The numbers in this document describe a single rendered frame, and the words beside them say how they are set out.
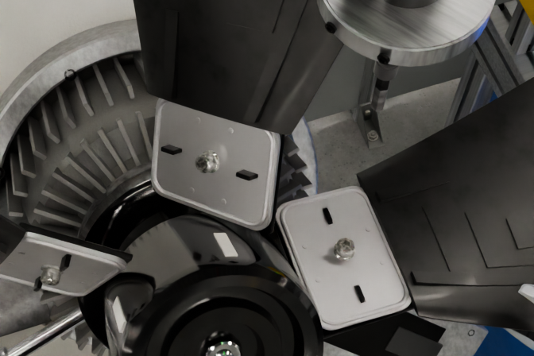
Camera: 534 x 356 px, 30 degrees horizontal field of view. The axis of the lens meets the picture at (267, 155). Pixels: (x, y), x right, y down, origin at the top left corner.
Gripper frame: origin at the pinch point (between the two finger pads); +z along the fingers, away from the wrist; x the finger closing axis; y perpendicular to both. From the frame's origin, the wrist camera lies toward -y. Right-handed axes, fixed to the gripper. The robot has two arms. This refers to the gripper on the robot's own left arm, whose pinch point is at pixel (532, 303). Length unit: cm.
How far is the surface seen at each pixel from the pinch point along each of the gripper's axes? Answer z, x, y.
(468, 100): 17, 52, -37
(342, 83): 46, 108, -57
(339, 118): 46, 125, -57
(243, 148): 18.4, -9.4, 4.2
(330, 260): 11.9, -1.3, 4.9
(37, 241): 24.2, -10.7, 15.3
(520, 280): 1.3, 0.6, -1.2
